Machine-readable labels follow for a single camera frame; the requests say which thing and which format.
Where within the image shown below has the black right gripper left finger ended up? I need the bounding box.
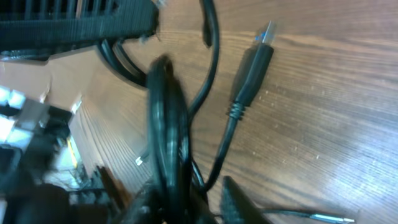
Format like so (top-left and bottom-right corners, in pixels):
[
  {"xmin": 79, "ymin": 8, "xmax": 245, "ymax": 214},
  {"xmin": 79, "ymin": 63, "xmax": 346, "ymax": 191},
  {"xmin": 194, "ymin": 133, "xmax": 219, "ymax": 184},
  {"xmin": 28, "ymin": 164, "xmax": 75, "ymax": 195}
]
[{"xmin": 111, "ymin": 182, "xmax": 164, "ymax": 224}]

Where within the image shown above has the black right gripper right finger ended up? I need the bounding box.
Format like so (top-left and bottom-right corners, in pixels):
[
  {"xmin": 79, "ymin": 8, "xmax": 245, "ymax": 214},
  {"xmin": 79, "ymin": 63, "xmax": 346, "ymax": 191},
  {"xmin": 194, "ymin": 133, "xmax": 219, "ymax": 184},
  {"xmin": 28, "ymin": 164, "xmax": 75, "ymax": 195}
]
[{"xmin": 220, "ymin": 176, "xmax": 272, "ymax": 224}]

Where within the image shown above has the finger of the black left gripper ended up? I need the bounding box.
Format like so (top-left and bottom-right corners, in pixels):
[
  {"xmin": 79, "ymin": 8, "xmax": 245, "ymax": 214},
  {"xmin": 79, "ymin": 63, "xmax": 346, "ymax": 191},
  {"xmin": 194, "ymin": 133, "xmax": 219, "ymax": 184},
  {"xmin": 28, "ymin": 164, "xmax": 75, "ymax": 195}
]
[{"xmin": 1, "ymin": 0, "xmax": 159, "ymax": 51}]

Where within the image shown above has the thick black USB cable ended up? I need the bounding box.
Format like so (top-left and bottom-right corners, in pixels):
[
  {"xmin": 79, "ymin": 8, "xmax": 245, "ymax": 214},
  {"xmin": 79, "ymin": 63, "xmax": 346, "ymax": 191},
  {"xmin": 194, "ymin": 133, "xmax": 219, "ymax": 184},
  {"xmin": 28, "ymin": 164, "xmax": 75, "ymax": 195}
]
[{"xmin": 96, "ymin": 20, "xmax": 277, "ymax": 224}]

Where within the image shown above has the thin black cable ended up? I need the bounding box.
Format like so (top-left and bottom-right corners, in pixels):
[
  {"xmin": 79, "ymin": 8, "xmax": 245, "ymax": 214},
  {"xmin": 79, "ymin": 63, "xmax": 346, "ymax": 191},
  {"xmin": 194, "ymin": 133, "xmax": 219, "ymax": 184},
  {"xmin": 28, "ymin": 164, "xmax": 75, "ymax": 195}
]
[{"xmin": 135, "ymin": 0, "xmax": 356, "ymax": 224}]

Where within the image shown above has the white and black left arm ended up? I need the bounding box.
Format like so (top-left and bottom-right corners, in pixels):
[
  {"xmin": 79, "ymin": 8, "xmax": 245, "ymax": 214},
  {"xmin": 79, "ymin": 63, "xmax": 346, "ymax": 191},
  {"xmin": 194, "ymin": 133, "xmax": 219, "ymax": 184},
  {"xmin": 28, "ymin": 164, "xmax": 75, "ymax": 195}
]
[{"xmin": 1, "ymin": 0, "xmax": 159, "ymax": 223}]

